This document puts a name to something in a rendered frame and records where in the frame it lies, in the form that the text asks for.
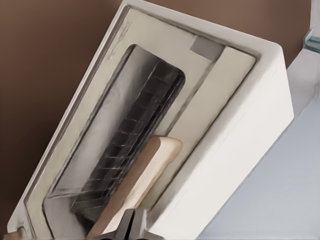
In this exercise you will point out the oven door with dark window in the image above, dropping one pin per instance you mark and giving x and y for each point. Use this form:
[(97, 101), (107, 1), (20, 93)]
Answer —
[(232, 75)]

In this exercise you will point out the small tan oven knob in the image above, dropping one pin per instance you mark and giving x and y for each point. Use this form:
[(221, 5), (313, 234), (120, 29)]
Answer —
[(15, 235)]

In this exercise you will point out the white oven body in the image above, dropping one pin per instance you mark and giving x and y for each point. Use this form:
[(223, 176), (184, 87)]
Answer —
[(237, 160)]

